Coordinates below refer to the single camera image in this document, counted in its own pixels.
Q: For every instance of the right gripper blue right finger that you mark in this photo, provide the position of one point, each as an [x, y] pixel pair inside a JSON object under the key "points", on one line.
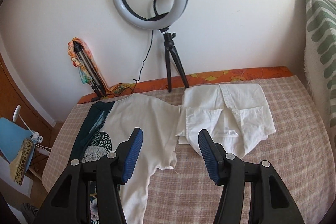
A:
{"points": [[212, 157]]}

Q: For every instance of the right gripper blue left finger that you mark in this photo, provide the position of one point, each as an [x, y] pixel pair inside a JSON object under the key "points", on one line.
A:
{"points": [[130, 150]]}

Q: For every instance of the white and teal printed shirt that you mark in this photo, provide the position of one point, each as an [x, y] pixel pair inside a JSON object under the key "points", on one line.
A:
{"points": [[108, 124]]}

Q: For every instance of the folded white shirt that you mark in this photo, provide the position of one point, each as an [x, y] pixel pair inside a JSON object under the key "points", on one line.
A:
{"points": [[237, 116]]}

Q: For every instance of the colourful orange scarf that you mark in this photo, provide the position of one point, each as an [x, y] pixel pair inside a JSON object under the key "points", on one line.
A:
{"points": [[78, 61]]}

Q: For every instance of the folded silver tripod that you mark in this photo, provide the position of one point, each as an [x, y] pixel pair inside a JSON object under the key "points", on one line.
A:
{"points": [[89, 72]]}

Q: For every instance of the orange floral bed sheet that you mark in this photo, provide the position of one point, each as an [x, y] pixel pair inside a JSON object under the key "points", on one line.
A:
{"points": [[215, 77]]}

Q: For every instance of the pink checked bed blanket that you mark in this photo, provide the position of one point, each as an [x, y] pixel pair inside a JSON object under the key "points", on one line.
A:
{"points": [[299, 150]]}

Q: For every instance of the white desk lamp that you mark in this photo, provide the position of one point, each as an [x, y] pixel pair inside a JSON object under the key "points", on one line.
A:
{"points": [[34, 135]]}

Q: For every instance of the black mini tripod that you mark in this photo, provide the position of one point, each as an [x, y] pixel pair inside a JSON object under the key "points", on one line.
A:
{"points": [[171, 53]]}

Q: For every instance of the leopard print cloth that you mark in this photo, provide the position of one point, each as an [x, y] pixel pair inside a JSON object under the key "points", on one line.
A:
{"points": [[21, 162]]}

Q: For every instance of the blue chair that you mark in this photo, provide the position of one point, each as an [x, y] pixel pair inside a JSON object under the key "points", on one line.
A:
{"points": [[11, 138]]}

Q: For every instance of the green and white patterned cushion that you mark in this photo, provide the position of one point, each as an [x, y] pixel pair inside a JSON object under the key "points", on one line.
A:
{"points": [[320, 58]]}

